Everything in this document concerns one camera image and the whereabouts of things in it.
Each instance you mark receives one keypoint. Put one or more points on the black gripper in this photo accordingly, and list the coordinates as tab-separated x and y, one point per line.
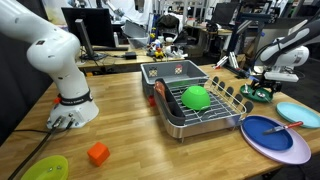
268	84

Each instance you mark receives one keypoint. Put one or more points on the black aluminium camera stand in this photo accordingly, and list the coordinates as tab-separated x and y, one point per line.
235	36

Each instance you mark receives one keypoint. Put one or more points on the black computer monitor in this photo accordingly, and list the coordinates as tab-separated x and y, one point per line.
96	26

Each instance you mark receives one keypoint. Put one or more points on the grey tilted container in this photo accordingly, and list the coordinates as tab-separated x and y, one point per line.
135	33

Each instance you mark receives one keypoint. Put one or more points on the blue plate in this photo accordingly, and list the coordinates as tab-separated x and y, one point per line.
263	133

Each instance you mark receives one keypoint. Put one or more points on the black power adapter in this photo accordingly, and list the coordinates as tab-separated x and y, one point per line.
130	55

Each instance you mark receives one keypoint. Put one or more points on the small red block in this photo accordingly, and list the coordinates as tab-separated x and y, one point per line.
152	100

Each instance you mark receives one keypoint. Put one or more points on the black backpack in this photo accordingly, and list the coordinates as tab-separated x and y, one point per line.
168	25

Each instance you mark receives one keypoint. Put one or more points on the wooden desk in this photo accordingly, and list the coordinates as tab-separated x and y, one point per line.
113	61

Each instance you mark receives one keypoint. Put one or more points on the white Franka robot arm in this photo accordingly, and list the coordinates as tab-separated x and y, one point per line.
50	50

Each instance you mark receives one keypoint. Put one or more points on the yellow rubber duck toy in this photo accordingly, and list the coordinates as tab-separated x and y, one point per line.
159	54

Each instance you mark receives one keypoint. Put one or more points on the dark green plate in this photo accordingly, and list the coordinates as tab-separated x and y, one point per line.
246	96

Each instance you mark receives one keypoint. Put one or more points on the white black headset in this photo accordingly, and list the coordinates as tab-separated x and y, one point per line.
175	50

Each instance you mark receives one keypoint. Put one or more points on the grey plastic bin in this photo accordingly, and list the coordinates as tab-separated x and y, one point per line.
166	70

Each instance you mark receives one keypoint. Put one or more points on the silver measuring spoon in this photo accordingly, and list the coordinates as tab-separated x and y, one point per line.
246	89

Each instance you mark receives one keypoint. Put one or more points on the green plastic bowl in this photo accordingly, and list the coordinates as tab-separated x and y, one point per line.
196	97

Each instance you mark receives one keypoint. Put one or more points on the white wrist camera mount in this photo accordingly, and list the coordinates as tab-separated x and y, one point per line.
281	76

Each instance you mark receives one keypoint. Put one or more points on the large lavender plate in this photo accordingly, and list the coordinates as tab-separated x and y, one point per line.
296	153

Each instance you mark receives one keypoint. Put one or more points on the orange cube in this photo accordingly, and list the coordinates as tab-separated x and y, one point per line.
98	154

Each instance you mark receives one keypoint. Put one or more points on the yellow green bowl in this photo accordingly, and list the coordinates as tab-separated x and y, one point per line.
43	170

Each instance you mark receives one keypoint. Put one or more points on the metal dish rack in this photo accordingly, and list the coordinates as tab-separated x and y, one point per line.
200	121

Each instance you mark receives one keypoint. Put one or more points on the blue tape patch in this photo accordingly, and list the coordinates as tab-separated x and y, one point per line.
254	78

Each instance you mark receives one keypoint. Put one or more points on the dark flat screen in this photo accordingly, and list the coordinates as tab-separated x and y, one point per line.
225	13

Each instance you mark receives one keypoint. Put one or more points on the light cyan plate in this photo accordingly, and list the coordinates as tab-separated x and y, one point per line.
296	115

